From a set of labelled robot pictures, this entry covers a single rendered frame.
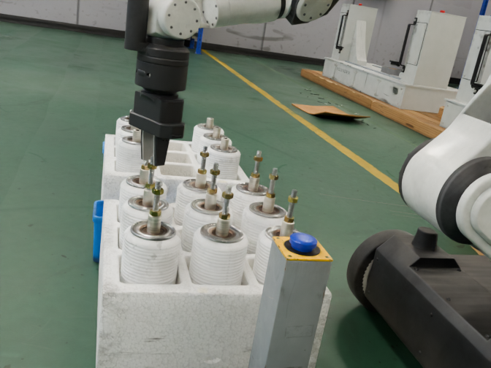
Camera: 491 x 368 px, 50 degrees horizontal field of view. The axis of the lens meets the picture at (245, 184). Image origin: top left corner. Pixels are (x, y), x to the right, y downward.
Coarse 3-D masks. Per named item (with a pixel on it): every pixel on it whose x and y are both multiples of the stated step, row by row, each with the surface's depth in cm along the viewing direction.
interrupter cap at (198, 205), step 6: (192, 204) 101; (198, 204) 102; (204, 204) 103; (216, 204) 104; (222, 204) 104; (198, 210) 99; (204, 210) 100; (210, 210) 100; (216, 210) 101; (222, 210) 101
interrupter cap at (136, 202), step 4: (136, 196) 101; (140, 196) 101; (128, 200) 99; (132, 200) 99; (136, 200) 99; (140, 200) 100; (160, 200) 101; (164, 200) 101; (132, 204) 97; (136, 204) 97; (140, 204) 98; (160, 204) 99; (164, 204) 99; (168, 204) 99; (136, 208) 96; (140, 208) 96; (144, 208) 96; (148, 208) 96; (160, 208) 97; (164, 208) 98
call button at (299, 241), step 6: (294, 234) 76; (300, 234) 76; (306, 234) 77; (294, 240) 74; (300, 240) 74; (306, 240) 75; (312, 240) 75; (294, 246) 75; (300, 246) 74; (306, 246) 74; (312, 246) 74
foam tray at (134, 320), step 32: (128, 288) 84; (160, 288) 85; (192, 288) 87; (224, 288) 88; (256, 288) 90; (128, 320) 84; (160, 320) 86; (192, 320) 87; (224, 320) 89; (256, 320) 90; (320, 320) 94; (96, 352) 90; (128, 352) 86; (160, 352) 88; (192, 352) 89; (224, 352) 91
